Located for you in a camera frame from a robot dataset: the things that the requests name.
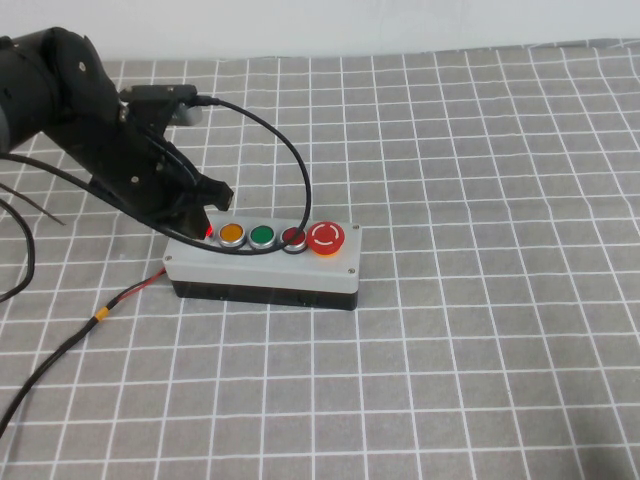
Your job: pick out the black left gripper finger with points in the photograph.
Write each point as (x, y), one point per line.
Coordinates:
(196, 222)
(217, 192)

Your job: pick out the grey white checked tablecloth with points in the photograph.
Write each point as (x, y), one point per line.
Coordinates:
(450, 350)

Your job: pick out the red lit push button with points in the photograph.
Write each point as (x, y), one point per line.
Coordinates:
(209, 231)

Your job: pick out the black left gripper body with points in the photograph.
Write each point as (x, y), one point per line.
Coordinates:
(135, 170)

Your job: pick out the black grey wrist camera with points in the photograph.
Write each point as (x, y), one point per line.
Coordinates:
(160, 92)

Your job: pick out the green push button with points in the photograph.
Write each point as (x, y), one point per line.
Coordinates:
(262, 235)

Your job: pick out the red emergency stop mushroom button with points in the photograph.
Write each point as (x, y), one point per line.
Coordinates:
(326, 236)

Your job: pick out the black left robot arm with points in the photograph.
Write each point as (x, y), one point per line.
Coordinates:
(30, 90)

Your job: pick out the dark red push button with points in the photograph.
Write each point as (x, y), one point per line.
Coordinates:
(289, 233)

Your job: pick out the yellow push button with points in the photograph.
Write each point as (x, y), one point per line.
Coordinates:
(231, 234)

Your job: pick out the grey black button control box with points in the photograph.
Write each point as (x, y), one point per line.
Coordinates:
(300, 272)

